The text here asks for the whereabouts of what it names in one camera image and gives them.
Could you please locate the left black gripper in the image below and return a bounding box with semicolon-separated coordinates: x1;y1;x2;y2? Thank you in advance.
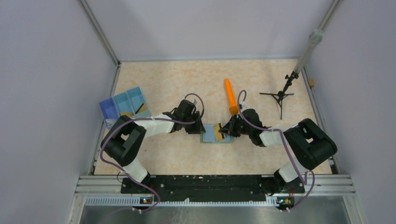
183;111;206;134

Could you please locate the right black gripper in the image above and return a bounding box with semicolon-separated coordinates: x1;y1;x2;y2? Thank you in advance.
219;114;252;137

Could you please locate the green card holder wallet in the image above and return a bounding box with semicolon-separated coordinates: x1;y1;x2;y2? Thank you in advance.
200;124;233;144

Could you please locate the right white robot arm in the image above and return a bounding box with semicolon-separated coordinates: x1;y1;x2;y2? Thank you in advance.
218;109;338;192

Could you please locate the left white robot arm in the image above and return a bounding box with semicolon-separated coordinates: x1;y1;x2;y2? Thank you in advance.
100;99;205;193

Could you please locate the orange cylinder tube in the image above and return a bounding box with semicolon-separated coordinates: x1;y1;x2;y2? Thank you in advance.
224;78;238;115

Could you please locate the black tripod stand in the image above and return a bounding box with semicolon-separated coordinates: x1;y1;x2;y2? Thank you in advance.
260;71;299;119

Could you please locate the blue three-compartment organizer box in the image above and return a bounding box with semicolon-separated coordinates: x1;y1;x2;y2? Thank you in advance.
99;86;151;129

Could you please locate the small orange block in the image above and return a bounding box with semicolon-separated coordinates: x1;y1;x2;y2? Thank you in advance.
307;78;315;88

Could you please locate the grey pole on tripod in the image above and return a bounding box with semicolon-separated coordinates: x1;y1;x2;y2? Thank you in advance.
293;29;325;74

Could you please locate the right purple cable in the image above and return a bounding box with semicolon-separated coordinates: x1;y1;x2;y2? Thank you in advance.
236;90;316;211

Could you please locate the purple cable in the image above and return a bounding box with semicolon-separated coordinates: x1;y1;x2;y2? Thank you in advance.
236;90;316;211
99;93;205;214

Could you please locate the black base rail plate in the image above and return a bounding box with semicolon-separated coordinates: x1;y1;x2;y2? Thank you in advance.
120;175;305;202

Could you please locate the white perforated cable tray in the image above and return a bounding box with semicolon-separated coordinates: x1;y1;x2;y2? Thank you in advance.
85;196;291;208

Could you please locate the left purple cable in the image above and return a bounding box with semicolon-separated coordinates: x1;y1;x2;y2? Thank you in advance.
99;93;205;214

